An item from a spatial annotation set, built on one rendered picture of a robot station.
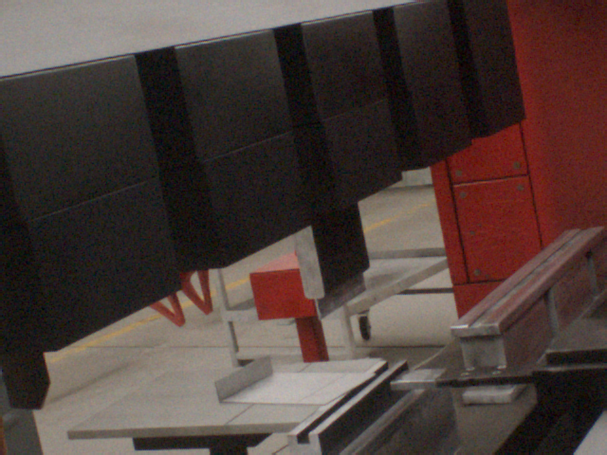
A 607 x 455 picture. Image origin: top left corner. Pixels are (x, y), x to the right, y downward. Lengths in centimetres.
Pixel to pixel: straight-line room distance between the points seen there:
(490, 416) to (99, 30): 77
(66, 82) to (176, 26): 14
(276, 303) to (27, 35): 230
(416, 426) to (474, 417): 23
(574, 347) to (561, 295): 62
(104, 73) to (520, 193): 124
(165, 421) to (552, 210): 93
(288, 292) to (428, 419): 179
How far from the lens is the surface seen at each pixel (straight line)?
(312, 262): 113
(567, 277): 173
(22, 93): 78
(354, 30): 118
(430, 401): 128
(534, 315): 160
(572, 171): 198
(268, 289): 306
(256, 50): 102
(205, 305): 174
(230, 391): 126
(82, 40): 84
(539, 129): 198
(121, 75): 86
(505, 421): 143
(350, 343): 454
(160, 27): 91
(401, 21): 129
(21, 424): 405
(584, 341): 110
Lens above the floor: 133
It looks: 8 degrees down
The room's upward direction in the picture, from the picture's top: 11 degrees counter-clockwise
